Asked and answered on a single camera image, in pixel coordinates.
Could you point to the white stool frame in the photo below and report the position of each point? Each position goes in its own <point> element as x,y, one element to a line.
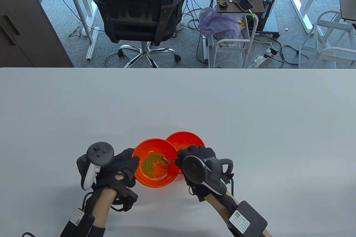
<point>333,23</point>

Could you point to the dark grey cabinet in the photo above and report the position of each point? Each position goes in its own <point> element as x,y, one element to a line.
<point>22,25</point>

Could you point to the person's right hand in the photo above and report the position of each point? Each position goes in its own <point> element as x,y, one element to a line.
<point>200,151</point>

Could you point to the aluminium profile bar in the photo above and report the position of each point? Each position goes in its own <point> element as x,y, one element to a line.
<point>91,45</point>

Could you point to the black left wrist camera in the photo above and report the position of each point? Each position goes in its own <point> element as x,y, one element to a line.
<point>128,199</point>

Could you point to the person's left forearm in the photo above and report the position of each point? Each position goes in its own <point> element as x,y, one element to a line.
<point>103,206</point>

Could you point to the black left wrist sensor box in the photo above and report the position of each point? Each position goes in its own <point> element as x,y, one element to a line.
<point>78,222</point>

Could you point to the black wrist sensor box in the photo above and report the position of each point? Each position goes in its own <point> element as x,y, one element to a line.
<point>78,222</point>
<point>249,217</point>

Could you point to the person's left hand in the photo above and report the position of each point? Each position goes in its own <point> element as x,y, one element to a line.
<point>122,162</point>

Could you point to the black smartphone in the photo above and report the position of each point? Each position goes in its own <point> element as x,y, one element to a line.
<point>244,3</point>

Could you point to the black tape roll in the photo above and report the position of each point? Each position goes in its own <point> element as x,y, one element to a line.
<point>223,6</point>

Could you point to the white power strip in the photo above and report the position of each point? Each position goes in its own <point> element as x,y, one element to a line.
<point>257,60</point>

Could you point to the thin metal tweezers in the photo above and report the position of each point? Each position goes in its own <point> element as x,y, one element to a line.
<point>173,160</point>

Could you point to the white desk leg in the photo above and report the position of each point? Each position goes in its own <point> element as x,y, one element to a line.
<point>89,6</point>
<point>301,12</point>

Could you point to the orange plastic bowl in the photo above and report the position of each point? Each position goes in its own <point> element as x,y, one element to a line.
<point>155,146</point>
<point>185,139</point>

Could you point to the black mesh office chair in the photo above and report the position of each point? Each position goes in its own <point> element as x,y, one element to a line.
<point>139,25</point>

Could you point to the grey hand controller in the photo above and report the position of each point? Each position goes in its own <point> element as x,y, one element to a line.
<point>194,170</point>
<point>100,153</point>

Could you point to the heap of green mung beans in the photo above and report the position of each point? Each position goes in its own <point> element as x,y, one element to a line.
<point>150,164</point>

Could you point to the purple cloth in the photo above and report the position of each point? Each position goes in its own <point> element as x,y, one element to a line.
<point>219,24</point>

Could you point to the black power adapter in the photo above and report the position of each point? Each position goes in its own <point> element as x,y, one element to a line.
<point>274,51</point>

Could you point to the white cart with brown top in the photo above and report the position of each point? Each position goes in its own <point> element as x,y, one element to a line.
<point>256,0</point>

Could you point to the black right wrist sensor box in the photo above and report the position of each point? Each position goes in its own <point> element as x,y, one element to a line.
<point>249,217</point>

